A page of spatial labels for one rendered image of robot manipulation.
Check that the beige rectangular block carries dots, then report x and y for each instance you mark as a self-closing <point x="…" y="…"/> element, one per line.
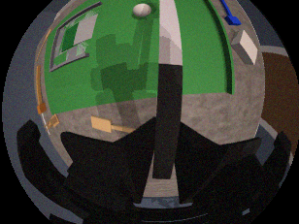
<point x="243" y="45"/>

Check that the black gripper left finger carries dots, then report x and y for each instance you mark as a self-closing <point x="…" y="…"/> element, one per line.
<point x="128" y="158"/>

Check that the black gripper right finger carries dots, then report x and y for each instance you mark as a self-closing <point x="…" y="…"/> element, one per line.
<point x="198" y="160"/>

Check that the blue putter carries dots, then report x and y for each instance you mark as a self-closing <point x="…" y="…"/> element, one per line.
<point x="232" y="20"/>

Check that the white golf ball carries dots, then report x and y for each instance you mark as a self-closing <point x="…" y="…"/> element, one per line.
<point x="142" y="10"/>

